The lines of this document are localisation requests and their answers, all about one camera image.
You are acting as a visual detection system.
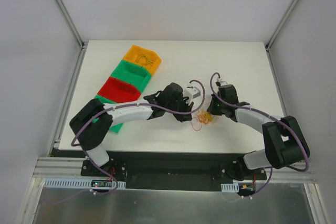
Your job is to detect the yellow orange wires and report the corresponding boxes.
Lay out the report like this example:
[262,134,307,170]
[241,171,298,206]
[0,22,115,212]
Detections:
[191,108,220,132]

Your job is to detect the dark wire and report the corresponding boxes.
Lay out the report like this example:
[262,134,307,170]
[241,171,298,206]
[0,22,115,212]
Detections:
[134,53,154,67]

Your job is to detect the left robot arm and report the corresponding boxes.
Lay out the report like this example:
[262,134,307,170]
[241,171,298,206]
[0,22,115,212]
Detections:
[69,82,201,176]

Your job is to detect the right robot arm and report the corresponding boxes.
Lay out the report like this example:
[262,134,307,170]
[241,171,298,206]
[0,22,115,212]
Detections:
[207,81,310,181]

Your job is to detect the orange plastic bin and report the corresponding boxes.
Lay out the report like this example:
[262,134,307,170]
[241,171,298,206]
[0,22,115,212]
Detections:
[123,45,162,75]

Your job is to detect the upper green plastic bin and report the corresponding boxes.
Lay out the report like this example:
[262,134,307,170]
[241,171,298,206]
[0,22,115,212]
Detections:
[110,60,152,92]

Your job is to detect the green plastic bin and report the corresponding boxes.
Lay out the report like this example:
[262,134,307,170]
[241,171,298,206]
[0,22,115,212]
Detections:
[110,60,152,92]
[94,94,123,134]

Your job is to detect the red plastic bin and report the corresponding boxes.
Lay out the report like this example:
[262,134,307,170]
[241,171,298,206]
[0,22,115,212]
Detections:
[95,77,141,103]

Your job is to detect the lower green plastic bin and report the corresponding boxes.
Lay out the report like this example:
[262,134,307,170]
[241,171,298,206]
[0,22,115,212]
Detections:
[94,94,123,134]

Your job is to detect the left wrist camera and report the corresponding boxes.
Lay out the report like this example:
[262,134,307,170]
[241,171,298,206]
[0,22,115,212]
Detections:
[183,86,201,103]

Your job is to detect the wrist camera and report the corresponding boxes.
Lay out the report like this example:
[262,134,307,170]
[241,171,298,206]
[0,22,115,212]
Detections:
[215,77,227,87]
[183,86,201,103]

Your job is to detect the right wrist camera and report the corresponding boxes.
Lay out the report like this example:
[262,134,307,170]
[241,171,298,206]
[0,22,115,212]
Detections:
[215,77,227,87]

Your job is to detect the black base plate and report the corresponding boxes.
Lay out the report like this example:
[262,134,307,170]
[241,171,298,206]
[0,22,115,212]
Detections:
[51,150,270,193]

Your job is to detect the right aluminium frame post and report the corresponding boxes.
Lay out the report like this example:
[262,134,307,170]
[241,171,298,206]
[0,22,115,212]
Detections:
[265,0,301,51]

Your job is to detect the aluminium frame post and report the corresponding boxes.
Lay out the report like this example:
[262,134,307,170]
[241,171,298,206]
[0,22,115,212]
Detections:
[54,0,86,49]
[265,0,301,51]

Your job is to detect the right white cable duct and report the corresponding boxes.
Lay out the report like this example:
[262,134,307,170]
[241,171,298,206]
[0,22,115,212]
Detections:
[220,183,239,193]

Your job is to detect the white cable duct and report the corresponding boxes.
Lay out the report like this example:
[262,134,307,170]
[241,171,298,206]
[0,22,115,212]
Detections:
[220,183,239,193]
[44,178,126,190]

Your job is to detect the aluminium rail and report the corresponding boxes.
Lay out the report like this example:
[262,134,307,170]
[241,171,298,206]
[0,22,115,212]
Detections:
[270,167,318,184]

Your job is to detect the left white cable duct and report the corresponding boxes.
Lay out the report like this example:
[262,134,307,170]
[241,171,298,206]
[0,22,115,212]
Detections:
[44,178,126,190]

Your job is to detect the left aluminium frame post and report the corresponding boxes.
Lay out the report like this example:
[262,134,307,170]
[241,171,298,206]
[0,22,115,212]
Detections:
[54,0,86,49]

